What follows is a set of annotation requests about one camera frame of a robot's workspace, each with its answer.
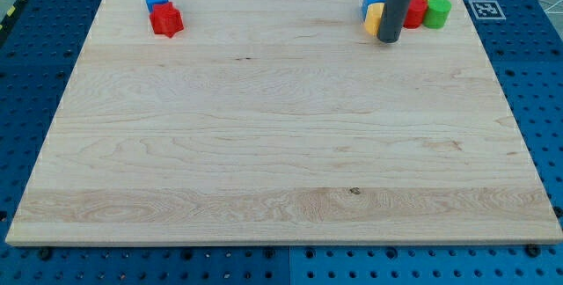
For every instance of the red star block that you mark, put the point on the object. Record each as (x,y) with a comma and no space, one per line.
(166,19)

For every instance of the light wooden board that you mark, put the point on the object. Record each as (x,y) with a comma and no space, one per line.
(281,122)

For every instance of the yellow cylinder block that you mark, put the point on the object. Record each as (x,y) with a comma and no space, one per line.
(373,18)

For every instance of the red cylinder block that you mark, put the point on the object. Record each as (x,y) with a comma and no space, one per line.
(415,14)

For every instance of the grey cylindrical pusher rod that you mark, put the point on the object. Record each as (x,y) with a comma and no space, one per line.
(392,20)

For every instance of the green cylinder block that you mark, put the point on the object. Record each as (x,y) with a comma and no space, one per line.
(437,13)

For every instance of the white fiducial marker tag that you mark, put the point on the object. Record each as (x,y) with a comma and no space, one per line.
(486,10)

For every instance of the black bolt left front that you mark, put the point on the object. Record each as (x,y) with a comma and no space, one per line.
(44,253)

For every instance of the black bolt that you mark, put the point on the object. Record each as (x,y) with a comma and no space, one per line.
(44,253)
(533,250)

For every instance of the black bolt right front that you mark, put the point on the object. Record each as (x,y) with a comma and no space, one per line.
(533,250)

